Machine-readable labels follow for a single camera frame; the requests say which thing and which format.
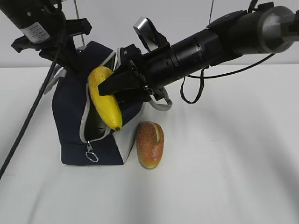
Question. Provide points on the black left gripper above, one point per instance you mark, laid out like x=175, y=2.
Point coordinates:
x=38, y=38

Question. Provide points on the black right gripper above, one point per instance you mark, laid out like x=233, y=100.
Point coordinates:
x=133, y=80

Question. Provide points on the yellow banana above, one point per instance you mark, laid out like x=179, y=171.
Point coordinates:
x=106, y=106

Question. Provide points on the brown bread loaf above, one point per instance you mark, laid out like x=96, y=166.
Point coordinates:
x=149, y=144

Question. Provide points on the navy blue lunch bag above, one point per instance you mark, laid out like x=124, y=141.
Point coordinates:
x=85, y=140

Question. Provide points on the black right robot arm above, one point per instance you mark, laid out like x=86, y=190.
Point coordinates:
x=267, y=29

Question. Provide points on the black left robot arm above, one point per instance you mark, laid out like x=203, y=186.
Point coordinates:
x=23, y=13

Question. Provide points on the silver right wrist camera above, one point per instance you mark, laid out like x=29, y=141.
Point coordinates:
x=149, y=36

